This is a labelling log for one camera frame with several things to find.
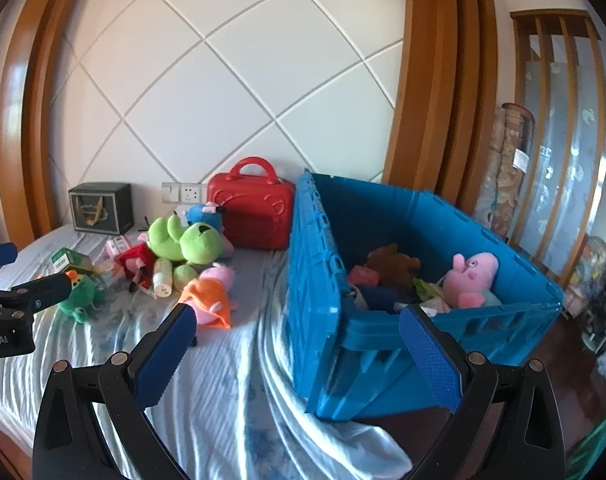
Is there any rolled patterned carpet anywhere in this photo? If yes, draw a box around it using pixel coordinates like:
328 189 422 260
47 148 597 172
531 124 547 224
475 102 536 241

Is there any red toy suitcase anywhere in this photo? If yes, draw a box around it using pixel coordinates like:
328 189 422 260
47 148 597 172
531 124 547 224
206 156 297 251

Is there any pink white carton box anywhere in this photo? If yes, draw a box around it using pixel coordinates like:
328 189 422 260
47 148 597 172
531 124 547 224
347 265 381 287
106 237 134 261

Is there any blue pig plush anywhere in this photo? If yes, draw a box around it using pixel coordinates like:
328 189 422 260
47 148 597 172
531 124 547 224
185 201 234 256

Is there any blue plastic storage crate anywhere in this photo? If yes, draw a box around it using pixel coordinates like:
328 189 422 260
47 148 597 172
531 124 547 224
287 169 564 421

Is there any green carton box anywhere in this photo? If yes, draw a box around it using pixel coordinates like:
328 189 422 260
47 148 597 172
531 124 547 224
52 247 94 276

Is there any brown teddy bear plush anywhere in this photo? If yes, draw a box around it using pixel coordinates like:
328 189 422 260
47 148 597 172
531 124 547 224
365 243 421 288

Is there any green cloth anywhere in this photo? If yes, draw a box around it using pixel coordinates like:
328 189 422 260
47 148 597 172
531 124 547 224
568 400 606 480

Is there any wooden headboard frame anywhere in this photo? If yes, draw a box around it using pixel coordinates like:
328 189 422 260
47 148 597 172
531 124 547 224
0 0 498 246

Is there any white wall socket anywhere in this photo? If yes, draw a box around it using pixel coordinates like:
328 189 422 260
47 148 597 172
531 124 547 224
161 182 204 204

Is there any white bottle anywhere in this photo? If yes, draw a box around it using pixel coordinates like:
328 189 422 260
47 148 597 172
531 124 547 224
152 258 174 298

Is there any pile of bagged toys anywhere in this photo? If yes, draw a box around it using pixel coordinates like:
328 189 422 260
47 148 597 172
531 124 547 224
565 235 606 316

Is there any pink pig plush green body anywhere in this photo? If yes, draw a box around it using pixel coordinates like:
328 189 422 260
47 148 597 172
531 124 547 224
442 252 504 309

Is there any small dark green frog plush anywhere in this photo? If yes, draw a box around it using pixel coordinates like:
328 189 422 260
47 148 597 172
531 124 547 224
58 270 106 323

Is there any red dress pig plush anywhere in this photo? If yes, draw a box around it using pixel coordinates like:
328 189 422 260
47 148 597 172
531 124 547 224
118 240 156 293

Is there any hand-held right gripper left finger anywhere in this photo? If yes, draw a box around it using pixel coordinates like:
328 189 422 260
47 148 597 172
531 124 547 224
32 304 199 480

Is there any orange dress pig plush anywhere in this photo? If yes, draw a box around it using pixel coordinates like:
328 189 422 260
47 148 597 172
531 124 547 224
177 262 239 330

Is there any dark green gift box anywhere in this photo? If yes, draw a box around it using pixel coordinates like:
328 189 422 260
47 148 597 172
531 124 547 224
68 182 135 236

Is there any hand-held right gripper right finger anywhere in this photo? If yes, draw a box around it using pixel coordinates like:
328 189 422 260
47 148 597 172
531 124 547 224
399 305 568 480

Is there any wooden glass partition screen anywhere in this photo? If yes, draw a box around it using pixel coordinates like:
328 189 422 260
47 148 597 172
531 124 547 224
508 10 606 286

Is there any large light green frog plush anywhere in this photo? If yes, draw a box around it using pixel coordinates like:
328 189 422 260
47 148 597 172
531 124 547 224
147 214 221 288

